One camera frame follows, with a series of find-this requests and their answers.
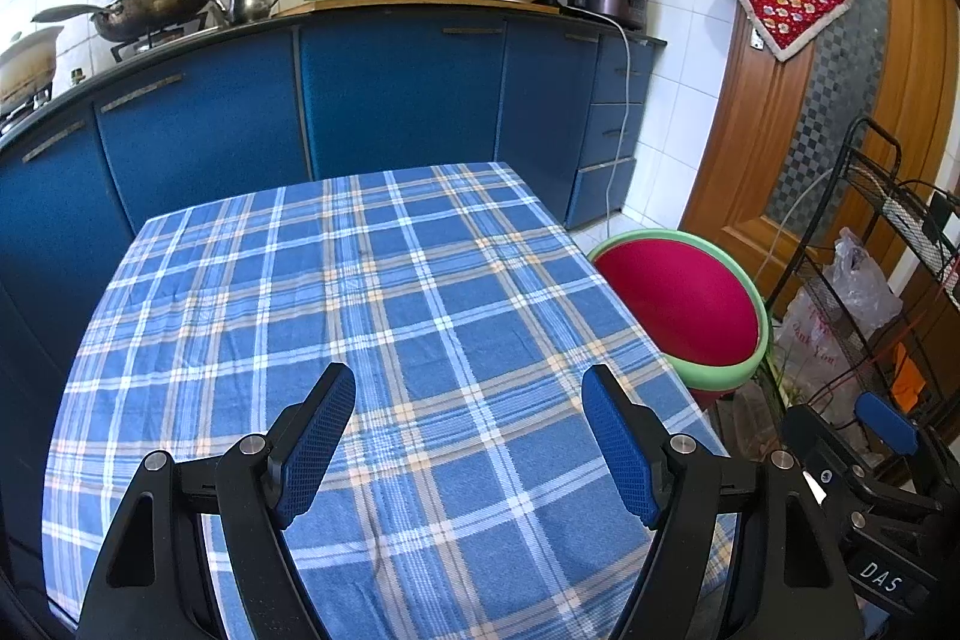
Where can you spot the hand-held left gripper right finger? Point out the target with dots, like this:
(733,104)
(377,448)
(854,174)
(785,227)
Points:
(622,452)

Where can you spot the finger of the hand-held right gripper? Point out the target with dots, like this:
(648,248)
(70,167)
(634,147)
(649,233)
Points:
(817,452)
(889,424)

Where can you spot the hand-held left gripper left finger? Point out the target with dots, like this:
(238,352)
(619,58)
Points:
(315,452)

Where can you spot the red and green basin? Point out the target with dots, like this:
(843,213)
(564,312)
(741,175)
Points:
(682,302)

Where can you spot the orange cloth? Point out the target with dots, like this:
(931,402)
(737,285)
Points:
(909,385)

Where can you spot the white printed plastic bag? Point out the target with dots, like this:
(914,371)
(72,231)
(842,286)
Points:
(810,340)

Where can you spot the blue plaid tablecloth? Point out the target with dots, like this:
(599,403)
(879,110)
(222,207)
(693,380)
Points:
(375,280)

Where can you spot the wooden door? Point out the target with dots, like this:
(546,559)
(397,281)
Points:
(735,160)

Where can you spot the blue kitchen cabinet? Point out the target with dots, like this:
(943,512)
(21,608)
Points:
(397,100)

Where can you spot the gas stove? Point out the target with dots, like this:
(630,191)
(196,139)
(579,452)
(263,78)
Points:
(150,40)

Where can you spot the white cooking pot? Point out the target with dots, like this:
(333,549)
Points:
(26,63)

